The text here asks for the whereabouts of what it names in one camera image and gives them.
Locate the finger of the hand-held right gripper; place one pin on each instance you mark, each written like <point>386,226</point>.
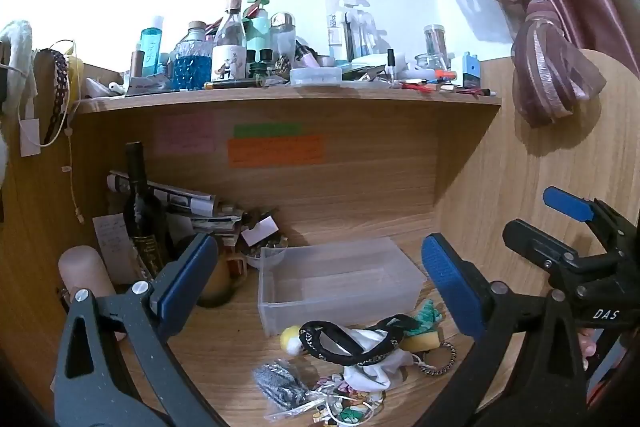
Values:
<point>535,247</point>
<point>567,203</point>

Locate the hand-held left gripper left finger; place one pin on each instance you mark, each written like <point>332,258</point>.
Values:
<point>187,277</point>

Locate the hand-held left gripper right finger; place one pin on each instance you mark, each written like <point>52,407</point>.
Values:
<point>445,282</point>

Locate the yellow green sponge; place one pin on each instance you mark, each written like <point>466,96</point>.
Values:
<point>422,341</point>

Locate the clear plastic storage box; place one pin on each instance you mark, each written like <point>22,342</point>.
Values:
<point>340,282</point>

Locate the white cloth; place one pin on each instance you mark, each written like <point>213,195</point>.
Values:
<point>372,372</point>
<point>17,57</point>

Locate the yellow plush ball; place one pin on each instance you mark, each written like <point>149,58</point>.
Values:
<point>290,339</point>

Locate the black headband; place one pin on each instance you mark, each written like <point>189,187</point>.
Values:
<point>345,352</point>

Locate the plastic bag with grey item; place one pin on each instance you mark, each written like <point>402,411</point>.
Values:
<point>282,384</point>

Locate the colourful sticker bundle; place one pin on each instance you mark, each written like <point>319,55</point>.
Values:
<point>350,407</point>

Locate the person's right hand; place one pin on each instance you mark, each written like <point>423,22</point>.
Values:
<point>587,349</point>

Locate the brown mug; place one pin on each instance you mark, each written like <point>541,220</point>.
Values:
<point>222,279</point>

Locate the dark wine bottle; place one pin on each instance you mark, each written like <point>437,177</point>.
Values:
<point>142,217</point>

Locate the small white bowl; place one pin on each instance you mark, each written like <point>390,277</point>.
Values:
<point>267,257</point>

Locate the white note paper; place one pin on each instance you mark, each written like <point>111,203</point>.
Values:
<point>111,242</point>

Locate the white card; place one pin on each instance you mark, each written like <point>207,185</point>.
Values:
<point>259,231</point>

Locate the pink cylinder roll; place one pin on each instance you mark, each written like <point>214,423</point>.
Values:
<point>85,272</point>

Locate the pink sticky note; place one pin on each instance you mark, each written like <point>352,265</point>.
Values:
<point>184,134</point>

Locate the orange sticky note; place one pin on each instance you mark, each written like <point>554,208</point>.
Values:
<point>275,152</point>

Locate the blue pencil sharpener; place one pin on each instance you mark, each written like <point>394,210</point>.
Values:
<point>470,71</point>

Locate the green sticky note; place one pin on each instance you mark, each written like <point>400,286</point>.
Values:
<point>267,130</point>

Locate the orange highlighter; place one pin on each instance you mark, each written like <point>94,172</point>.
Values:
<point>446,74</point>

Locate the mauve curtain tieback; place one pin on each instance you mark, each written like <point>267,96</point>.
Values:
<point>540,9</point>

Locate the black gold pen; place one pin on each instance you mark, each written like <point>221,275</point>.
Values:
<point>232,84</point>

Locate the wooden shelf unit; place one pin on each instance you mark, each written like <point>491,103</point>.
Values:
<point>350,104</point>

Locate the tall glass jar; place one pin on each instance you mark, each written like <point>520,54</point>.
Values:
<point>435,39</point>

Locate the white paper tag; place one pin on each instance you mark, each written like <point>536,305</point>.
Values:
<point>30,137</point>

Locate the glass bottle with blue beads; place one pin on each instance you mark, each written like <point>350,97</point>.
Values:
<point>192,62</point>

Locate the brown cardboard tube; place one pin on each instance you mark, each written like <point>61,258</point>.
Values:
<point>137,64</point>

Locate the patterned brown headband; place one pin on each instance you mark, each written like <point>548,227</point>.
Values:
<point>59,97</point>

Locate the white nail polish bottle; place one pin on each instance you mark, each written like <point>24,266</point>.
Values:
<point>390,66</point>

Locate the yellow ribbon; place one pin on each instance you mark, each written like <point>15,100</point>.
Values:
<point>75,79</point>

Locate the blue liquid bottle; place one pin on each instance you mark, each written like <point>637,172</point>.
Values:
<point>151,47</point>

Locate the flat clear plastic case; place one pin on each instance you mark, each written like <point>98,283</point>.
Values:
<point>316,76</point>

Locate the clear bottle with cork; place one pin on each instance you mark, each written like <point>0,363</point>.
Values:
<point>230,42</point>

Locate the mint green bottle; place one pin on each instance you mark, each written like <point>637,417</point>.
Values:
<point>260,32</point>

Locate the clear bottle silver cap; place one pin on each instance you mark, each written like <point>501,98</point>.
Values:
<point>284,37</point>

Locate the white hanging cloth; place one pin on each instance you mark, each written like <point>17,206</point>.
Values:
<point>17,57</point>

